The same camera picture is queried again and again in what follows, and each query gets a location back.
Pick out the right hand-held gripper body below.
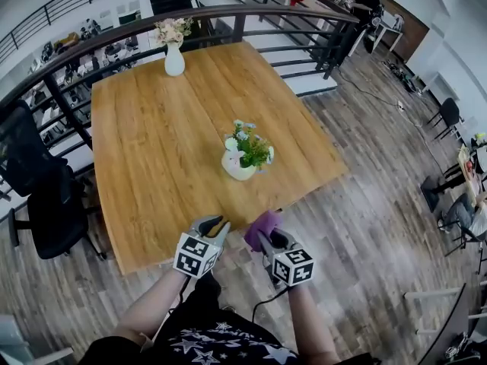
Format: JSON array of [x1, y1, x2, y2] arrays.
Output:
[[265, 246, 315, 290]]

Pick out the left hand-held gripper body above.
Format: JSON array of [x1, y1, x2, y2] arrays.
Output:
[[173, 229, 224, 280]]

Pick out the purple cloth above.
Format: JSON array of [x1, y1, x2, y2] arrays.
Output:
[[243, 210, 285, 253]]

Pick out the small white flower pot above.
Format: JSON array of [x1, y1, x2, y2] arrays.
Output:
[[220, 119, 275, 182]]

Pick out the person's left forearm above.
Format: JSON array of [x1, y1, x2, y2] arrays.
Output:
[[112, 268, 191, 348]]

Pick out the person's right forearm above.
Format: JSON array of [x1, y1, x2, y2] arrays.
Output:
[[287, 285, 339, 365]]

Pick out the person's black star-print shirt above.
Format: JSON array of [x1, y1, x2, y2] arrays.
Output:
[[78, 309, 376, 365]]

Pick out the wooden table white legs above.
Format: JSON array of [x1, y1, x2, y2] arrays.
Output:
[[90, 40, 350, 277]]

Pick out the black flat floor stand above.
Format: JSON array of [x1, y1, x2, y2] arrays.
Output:
[[420, 176, 444, 212]]

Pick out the black mesh office chair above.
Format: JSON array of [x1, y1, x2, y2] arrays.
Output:
[[0, 99, 107, 262]]

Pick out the gray desk white legs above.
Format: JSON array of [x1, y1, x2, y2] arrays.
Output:
[[403, 279, 487, 365]]

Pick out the white vase pink flowers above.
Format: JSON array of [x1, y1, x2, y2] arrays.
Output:
[[154, 17, 194, 78]]

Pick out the black thin-legged chair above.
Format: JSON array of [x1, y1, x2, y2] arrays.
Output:
[[443, 226, 487, 258]]

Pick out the light wooden side table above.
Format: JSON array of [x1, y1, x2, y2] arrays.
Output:
[[456, 144, 480, 205]]

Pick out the black side chair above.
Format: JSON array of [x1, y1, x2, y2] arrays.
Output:
[[425, 97, 461, 140]]

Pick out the black metal railing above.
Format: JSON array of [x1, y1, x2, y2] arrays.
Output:
[[0, 0, 138, 66], [0, 4, 361, 212]]

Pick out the small white table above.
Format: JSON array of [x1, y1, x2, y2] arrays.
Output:
[[374, 23, 404, 52]]

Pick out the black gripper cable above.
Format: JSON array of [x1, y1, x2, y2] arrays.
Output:
[[167, 278, 191, 315], [251, 285, 290, 325]]

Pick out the white furniture frame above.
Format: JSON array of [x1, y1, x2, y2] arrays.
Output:
[[0, 313, 75, 365]]

